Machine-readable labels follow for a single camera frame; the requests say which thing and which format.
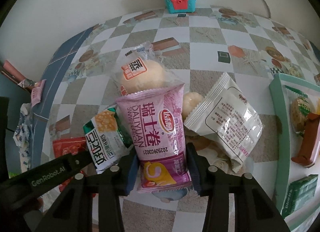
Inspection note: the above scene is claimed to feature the white pudding cup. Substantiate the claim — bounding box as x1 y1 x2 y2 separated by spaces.
181 92 204 120

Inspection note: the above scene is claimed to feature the white snack packet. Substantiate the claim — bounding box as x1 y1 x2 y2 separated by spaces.
184 72 264 173

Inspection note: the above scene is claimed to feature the blue cloth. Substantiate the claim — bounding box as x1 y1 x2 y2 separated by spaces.
19 26 100 173

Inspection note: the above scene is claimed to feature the clear steamed cake packet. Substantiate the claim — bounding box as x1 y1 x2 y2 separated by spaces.
117 41 185 96

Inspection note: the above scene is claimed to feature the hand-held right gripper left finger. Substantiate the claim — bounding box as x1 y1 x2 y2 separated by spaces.
41 147 138 232

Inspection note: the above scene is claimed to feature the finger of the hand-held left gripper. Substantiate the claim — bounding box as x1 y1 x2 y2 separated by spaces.
66 150 95 173

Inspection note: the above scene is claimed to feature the teal shallow box tray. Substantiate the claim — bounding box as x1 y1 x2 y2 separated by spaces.
269 73 320 232

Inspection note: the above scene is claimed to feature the clear round cookie packet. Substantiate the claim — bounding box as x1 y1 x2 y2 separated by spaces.
282 85 318 138

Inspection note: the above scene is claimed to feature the brown red snack packet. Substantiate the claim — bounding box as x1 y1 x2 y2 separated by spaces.
291 112 320 168

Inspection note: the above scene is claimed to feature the small foil wrapper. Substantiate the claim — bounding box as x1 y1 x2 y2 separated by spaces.
17 78 35 88

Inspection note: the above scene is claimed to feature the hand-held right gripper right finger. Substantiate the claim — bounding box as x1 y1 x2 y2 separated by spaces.
185 142 292 232

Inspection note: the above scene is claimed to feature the green biscuit packet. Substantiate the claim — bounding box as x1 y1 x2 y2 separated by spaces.
281 174 319 219

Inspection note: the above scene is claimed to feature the brown wooden rail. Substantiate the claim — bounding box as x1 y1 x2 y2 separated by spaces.
0 60 25 83

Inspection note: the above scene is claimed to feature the pink swiss roll packet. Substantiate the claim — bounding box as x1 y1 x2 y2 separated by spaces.
115 83 193 194

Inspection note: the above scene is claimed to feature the white green cracker packet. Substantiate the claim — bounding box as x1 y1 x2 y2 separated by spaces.
83 106 134 174

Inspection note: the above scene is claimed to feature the small pink packet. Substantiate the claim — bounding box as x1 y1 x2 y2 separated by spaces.
30 79 47 108

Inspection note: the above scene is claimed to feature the crumpled patterned wrapper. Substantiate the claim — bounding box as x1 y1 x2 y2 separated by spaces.
14 103 34 170

